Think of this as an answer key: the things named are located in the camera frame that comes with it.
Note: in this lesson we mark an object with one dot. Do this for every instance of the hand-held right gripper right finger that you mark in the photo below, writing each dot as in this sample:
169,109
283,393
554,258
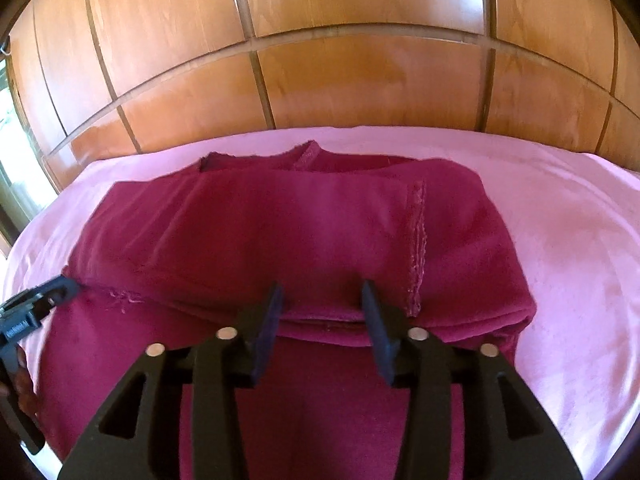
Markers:
377,325

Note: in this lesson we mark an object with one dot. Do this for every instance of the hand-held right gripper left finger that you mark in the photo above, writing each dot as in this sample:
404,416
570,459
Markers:
267,325

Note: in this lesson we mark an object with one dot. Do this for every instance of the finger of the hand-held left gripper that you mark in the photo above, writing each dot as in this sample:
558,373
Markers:
62,290

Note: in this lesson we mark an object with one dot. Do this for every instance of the maroon fleece garment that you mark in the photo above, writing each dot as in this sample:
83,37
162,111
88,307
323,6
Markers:
300,230

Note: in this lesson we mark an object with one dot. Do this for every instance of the person's left hand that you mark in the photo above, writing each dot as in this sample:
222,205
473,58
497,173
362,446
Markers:
25,385

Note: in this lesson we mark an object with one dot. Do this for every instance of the bright window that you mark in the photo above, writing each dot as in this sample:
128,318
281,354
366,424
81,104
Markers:
7,125

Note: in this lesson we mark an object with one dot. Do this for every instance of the pink bed sheet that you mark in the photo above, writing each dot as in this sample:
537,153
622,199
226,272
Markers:
560,260

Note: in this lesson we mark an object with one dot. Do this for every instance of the wooden wardrobe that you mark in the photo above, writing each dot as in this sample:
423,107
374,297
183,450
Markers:
350,35

